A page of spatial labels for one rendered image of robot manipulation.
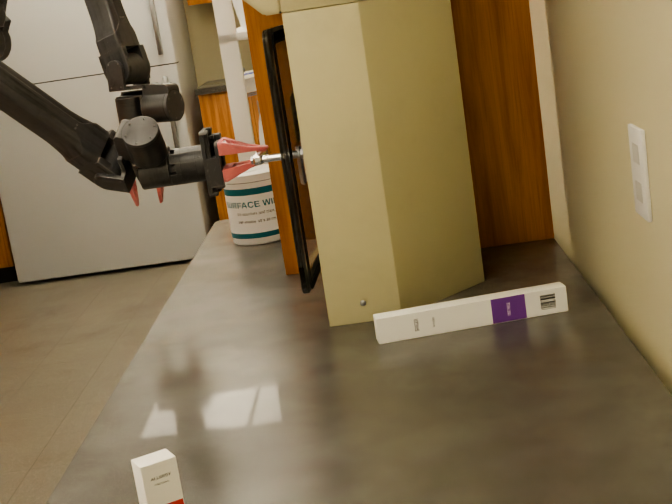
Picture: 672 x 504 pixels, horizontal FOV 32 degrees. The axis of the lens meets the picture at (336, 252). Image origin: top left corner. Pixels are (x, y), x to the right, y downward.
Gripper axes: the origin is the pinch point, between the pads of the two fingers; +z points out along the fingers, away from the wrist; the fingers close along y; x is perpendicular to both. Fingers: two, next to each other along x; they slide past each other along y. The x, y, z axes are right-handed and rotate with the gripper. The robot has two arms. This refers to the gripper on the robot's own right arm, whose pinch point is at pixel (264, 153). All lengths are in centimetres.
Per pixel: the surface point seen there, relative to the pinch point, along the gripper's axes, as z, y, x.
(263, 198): -7, -16, 56
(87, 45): -135, 12, 477
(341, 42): 14.7, 15.7, -11.5
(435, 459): 19, -26, -66
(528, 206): 43, -20, 26
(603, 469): 35, -26, -73
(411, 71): 24.3, 9.6, -5.0
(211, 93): -73, -25, 490
